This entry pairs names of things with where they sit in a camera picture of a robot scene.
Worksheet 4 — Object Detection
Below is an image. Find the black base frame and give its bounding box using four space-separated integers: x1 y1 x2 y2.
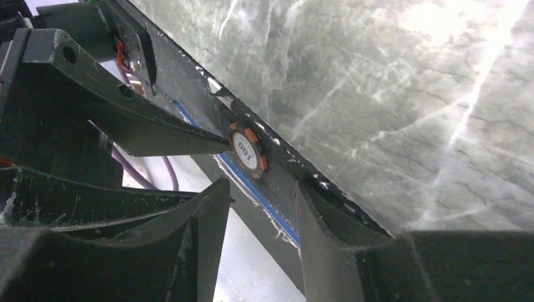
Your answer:
33 0 393 293

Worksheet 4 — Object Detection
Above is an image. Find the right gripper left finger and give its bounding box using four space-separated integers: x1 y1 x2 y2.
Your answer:
1 179 231 301

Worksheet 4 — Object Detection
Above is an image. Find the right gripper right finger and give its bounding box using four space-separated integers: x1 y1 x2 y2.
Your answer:
295 182 533 301

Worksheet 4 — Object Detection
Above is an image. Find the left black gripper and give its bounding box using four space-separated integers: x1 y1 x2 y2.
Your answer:
1 28 230 232

